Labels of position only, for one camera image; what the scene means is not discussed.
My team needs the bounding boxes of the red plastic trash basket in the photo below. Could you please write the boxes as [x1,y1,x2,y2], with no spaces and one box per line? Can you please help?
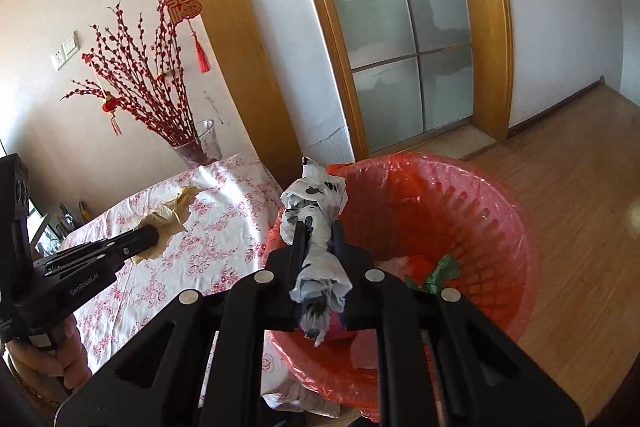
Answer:
[330,159,538,358]

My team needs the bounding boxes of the frosted glass panel door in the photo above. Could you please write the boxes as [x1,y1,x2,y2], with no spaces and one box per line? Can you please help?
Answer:
[282,0,515,158]

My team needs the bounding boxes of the orange plastic bag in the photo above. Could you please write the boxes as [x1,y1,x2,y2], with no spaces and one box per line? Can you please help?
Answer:
[387,255,436,283]

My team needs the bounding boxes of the red tasselled hanging ornament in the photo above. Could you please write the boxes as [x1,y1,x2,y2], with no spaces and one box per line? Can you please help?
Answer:
[164,0,212,74]

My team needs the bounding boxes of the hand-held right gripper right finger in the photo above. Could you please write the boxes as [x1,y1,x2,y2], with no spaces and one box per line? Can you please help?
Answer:
[330,221,585,427]

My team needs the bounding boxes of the red decorative branches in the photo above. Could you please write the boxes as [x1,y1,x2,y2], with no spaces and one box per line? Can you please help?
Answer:
[61,2,196,148]

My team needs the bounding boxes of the wooden door frame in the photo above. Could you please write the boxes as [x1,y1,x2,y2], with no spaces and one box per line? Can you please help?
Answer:
[167,0,516,188]

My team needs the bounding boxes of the dark green plastic bag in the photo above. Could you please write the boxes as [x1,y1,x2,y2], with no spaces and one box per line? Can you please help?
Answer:
[405,255,461,295]

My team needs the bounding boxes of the red floral tablecloth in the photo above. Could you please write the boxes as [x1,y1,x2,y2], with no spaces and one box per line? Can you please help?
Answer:
[57,152,321,413]

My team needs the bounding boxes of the glass vase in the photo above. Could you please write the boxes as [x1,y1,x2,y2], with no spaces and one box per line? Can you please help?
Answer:
[172,119,222,168]

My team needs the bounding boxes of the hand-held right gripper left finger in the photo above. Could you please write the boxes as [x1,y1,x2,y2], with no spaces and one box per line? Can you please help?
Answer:
[59,219,307,427]

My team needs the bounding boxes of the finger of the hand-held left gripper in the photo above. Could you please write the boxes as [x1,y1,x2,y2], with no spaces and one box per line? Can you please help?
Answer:
[32,225,161,280]

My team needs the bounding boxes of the white black-printed plastic bag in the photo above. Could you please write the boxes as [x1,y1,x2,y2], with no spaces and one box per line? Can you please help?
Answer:
[280,156,353,348]

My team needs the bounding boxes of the small red lantern ornament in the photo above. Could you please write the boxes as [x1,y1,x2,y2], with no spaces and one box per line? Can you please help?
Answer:
[101,92,123,136]

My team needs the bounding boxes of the pink plastic basket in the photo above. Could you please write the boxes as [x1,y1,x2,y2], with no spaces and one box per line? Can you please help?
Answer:
[260,152,543,423]

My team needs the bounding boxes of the beige plastic bag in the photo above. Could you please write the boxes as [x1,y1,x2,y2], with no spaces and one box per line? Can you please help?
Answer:
[134,186,206,264]

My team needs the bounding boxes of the person's left hand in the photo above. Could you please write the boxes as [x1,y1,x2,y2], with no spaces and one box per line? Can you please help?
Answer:
[5,312,93,390]

